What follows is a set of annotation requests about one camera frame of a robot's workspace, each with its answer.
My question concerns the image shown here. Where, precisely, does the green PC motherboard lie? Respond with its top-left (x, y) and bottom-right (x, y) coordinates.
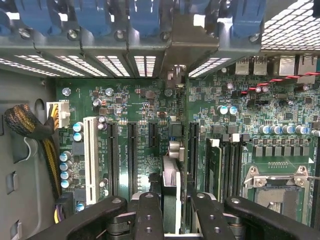
top-left (54, 56), bottom-right (320, 227)

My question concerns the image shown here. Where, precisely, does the metal CPU socket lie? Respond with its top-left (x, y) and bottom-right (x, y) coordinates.
top-left (242, 164), bottom-right (312, 226)

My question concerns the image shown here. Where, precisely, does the black RAM slot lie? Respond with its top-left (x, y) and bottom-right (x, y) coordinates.
top-left (231, 133), bottom-right (251, 201)
top-left (221, 133), bottom-right (232, 203)

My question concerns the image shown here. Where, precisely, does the black connector with purple wires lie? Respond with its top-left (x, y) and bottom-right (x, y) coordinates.
top-left (53, 191), bottom-right (76, 224)

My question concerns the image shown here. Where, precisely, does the black braided cable bundle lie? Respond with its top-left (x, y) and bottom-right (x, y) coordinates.
top-left (3, 103), bottom-right (63, 200)

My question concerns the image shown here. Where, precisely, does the vented metal slot cover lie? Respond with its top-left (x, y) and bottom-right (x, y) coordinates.
top-left (94, 54), bottom-right (131, 78)
top-left (55, 54), bottom-right (109, 78)
top-left (133, 55), bottom-right (158, 78)
top-left (14, 53), bottom-right (86, 77)
top-left (188, 56), bottom-right (231, 79)

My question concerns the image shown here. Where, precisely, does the grey metal PC case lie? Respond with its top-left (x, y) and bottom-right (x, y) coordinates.
top-left (0, 0), bottom-right (320, 240)

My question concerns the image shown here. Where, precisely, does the green RAM stick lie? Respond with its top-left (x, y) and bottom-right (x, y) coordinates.
top-left (206, 137), bottom-right (223, 202)

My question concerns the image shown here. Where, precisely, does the white power connector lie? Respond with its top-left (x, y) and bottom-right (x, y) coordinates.
top-left (45, 99), bottom-right (71, 130)

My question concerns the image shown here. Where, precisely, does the white PCI expansion slot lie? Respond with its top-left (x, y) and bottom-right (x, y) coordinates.
top-left (82, 115), bottom-right (100, 205)

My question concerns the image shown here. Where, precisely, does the blue slot retention clip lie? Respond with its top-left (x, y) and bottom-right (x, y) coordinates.
top-left (74, 0), bottom-right (112, 38)
top-left (128, 0), bottom-right (161, 39)
top-left (0, 9), bottom-right (13, 36)
top-left (14, 0), bottom-right (62, 36)
top-left (230, 0), bottom-right (267, 39)

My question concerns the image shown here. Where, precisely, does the red black twisted wire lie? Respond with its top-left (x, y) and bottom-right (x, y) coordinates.
top-left (240, 71), bottom-right (320, 95)

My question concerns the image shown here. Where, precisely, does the short black expansion slot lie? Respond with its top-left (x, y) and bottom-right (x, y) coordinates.
top-left (148, 121), bottom-right (159, 149)

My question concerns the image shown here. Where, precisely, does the metal USB port block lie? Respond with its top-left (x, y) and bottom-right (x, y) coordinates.
top-left (253, 56), bottom-right (269, 76)
top-left (234, 57), bottom-right (251, 76)

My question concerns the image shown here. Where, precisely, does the metal network port block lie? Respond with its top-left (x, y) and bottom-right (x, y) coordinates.
top-left (278, 55), bottom-right (297, 77)
top-left (297, 54), bottom-right (319, 85)

